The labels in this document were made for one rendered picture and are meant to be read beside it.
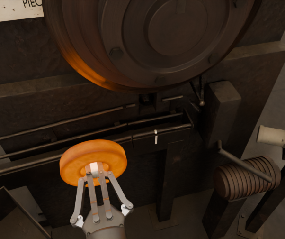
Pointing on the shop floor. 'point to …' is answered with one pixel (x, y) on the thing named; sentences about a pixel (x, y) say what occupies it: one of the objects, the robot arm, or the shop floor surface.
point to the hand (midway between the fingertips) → (93, 161)
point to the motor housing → (236, 192)
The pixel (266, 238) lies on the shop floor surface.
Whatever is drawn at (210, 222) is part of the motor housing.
